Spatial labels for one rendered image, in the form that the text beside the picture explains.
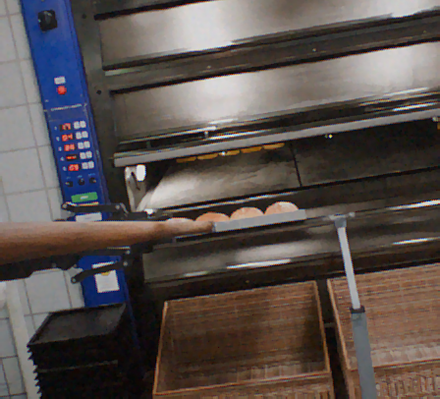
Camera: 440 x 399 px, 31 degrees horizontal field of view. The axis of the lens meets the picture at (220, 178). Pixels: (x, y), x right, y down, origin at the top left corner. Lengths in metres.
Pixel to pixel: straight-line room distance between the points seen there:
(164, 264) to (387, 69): 1.04
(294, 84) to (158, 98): 0.47
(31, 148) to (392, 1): 1.33
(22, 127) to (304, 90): 0.99
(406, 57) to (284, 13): 0.44
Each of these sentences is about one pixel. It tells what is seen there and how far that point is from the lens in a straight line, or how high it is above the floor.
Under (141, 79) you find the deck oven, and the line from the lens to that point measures 2.73.
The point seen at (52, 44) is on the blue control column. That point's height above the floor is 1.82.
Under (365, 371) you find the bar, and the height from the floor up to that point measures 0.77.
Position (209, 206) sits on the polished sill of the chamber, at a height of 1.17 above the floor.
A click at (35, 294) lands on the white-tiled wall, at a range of 2.98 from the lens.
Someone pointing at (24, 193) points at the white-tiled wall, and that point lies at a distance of 2.88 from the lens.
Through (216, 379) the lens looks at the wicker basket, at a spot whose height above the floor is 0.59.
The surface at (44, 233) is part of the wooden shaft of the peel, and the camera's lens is 0.63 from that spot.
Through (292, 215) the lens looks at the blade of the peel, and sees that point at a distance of 2.24.
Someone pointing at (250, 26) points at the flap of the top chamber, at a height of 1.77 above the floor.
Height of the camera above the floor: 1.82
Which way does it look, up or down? 12 degrees down
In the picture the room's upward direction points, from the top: 10 degrees counter-clockwise
